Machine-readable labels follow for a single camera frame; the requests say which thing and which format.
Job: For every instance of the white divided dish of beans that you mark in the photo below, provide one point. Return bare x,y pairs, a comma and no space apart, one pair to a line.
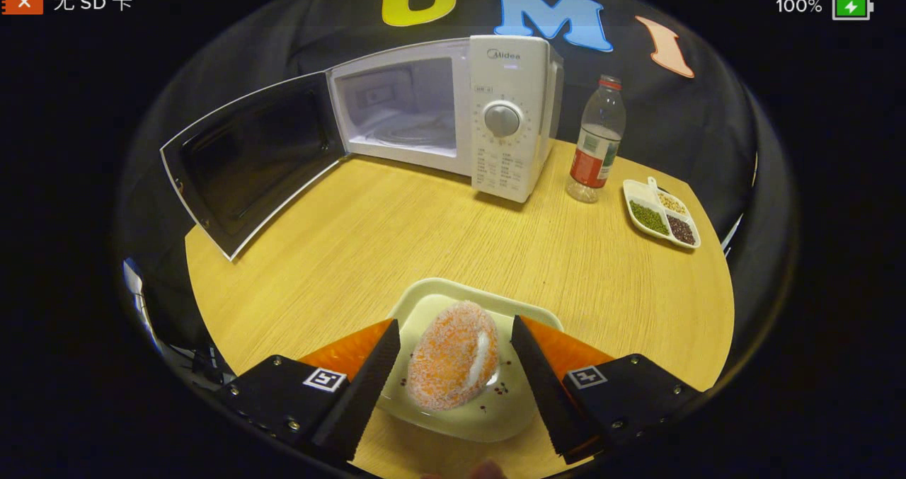
662,214

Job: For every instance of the clear bottle with red label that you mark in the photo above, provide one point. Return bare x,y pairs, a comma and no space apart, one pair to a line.
598,146

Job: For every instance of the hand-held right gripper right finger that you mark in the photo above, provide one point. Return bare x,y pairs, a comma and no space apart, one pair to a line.
545,387

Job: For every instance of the orange breaded food bun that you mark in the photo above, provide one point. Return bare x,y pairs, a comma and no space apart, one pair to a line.
449,359

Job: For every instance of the glass microwave turntable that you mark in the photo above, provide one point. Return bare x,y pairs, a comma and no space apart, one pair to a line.
417,134

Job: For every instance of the pale green square plate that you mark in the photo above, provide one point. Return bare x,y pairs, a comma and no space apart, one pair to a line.
488,422

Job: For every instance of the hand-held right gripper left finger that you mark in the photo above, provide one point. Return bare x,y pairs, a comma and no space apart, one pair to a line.
368,387

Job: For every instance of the white microwave oven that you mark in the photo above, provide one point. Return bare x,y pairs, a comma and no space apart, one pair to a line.
506,90

